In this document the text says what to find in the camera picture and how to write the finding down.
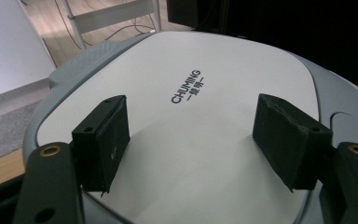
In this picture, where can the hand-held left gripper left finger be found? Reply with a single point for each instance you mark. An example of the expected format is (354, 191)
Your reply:
(102, 146)

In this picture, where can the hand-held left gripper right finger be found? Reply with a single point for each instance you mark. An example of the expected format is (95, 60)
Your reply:
(289, 146)

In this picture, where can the black curtain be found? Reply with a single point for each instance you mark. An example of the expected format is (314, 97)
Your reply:
(292, 31)

